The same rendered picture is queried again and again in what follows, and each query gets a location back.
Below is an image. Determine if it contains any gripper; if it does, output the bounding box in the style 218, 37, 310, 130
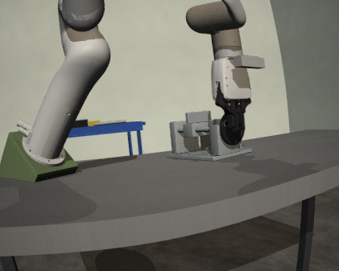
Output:
211, 57, 251, 131

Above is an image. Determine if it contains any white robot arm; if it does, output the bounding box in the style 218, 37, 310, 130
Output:
17, 0, 265, 166

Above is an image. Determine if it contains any grey clamp slide with handwheel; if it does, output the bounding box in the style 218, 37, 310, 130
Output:
167, 111, 252, 161

